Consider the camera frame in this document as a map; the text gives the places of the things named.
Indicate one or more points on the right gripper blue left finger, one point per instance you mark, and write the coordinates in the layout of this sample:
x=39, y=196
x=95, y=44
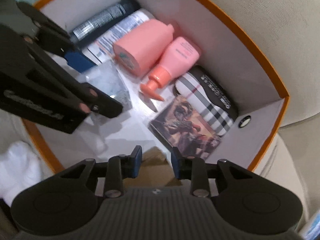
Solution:
x=129, y=164

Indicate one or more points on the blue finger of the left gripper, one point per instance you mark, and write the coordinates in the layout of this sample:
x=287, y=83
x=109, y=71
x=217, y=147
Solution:
x=78, y=61

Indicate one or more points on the clear plastic cube box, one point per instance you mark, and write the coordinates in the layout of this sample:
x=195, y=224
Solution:
x=107, y=79

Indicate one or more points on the pink pump lotion bottle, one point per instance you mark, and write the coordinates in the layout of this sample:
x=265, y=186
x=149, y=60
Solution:
x=176, y=60

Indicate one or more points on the black spray can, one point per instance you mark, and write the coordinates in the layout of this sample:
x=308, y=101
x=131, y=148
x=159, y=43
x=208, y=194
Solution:
x=94, y=27

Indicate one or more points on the light blue packet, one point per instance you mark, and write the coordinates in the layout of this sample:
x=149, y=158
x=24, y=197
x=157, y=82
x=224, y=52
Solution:
x=311, y=230

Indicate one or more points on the white labelled can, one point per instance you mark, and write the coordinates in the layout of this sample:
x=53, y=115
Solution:
x=101, y=50

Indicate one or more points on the orange storage box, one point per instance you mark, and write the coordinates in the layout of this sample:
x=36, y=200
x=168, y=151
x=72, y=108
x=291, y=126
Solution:
x=228, y=54

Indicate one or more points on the beige sofa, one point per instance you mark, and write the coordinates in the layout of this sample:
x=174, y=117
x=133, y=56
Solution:
x=286, y=32

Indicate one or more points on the brown cardboard box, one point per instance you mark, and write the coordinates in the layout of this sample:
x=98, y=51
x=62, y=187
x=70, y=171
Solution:
x=155, y=171

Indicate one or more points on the white cloth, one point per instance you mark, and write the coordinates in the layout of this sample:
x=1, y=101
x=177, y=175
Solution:
x=21, y=168

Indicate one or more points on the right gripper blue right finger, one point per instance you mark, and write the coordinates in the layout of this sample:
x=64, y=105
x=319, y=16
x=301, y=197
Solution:
x=182, y=166

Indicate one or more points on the illustrated card box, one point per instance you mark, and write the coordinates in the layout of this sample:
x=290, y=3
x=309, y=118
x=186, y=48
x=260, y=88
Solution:
x=181, y=126

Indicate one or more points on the black plaid pouch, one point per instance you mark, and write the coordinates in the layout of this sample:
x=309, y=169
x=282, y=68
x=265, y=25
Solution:
x=208, y=98

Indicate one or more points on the pink cylindrical bottle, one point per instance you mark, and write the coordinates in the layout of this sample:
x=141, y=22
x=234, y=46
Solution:
x=139, y=49

